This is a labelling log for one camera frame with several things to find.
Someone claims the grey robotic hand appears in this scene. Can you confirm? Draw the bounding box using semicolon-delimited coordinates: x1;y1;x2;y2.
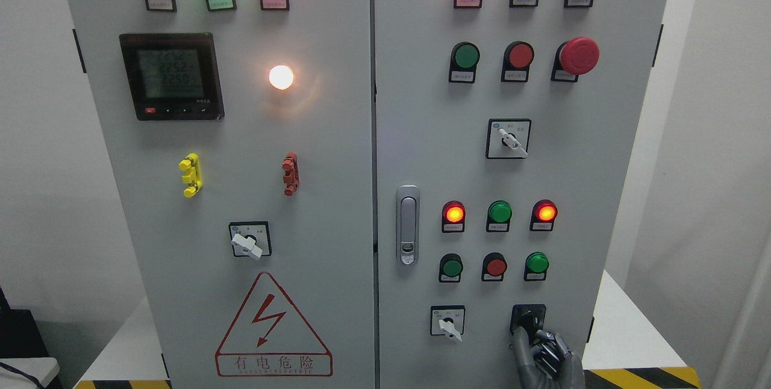
511;326;586;388

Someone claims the black rotary knob switch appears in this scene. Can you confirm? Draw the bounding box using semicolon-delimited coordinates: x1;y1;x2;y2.
510;303;547;342

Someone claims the green push button lower right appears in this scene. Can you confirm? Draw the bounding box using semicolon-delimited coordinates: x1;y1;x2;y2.
523;252;550;282

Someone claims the green push button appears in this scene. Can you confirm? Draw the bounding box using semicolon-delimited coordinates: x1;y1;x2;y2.
523;252;550;282
448;42;480;84
438;254;464;283

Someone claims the red push button lower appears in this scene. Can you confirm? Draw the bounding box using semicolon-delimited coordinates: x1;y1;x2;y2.
480;252;508;282

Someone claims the red push button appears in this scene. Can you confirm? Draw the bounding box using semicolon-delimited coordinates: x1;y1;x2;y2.
480;252;508;282
501;41;534;82

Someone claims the green push button lower left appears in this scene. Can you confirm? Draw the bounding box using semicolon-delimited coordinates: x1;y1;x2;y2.
438;254;464;283

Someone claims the red indicator middle right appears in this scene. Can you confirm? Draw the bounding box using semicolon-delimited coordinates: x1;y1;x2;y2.
529;199;557;231

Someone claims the green indicator middle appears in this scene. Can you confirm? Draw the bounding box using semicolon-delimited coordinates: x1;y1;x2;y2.
485;200;513;232

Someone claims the red lit indicator middle left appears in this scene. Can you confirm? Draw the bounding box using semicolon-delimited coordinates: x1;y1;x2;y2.
442;200;466;233

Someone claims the red electrical hazard warning sticker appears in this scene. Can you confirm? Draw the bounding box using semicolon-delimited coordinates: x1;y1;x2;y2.
215;272;333;378

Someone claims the red push button upper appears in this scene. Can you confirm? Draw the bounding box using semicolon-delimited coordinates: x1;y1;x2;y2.
501;41;534;82

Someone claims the red emergency stop mushroom button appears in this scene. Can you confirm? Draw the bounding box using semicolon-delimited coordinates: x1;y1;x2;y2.
551;37;601;82

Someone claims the green push button upper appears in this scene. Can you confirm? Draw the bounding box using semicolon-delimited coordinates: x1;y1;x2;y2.
448;42;480;84

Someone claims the red terminal connector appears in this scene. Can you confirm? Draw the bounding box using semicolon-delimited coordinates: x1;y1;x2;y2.
281;152;299;197

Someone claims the grey electrical control cabinet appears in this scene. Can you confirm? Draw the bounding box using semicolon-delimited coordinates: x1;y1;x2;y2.
69;0;666;388

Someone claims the white glowing pilot lamp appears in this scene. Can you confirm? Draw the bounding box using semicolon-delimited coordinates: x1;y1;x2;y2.
268;64;295;91

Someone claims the yellow terminal connector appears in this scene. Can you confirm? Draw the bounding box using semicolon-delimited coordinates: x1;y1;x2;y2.
177;153;203;199

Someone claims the black digital power meter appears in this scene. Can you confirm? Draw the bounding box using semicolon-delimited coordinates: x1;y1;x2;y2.
119;33;224;121

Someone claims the black device with antenna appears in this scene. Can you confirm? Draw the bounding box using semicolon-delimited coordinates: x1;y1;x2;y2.
1;292;49;358

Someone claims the lower white selector switch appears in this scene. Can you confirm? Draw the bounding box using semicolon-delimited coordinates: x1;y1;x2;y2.
430;305;466;343

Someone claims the silver door latch handle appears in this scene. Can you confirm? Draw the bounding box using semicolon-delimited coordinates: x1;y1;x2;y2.
396;185;420;266

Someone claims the upper right white selector switch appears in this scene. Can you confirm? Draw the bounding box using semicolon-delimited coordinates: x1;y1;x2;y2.
485;119;532;160

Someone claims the left door white selector switch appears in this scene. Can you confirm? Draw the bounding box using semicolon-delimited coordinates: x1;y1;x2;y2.
228;221;272;261

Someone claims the white box with cable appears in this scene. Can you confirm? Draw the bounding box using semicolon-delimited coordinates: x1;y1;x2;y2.
1;357;63;388

